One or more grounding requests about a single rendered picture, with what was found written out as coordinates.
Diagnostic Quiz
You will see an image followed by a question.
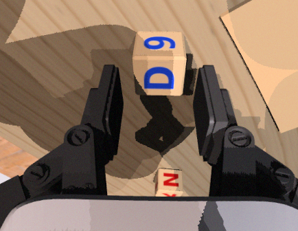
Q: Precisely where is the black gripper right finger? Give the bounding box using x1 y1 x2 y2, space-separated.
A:
193 65 298 206

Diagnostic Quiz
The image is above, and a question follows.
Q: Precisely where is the brown letter block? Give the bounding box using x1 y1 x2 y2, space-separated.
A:
154 168 183 197
133 32 187 96

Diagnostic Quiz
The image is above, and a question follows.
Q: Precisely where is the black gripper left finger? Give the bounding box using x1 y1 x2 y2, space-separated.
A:
0 65 124 228

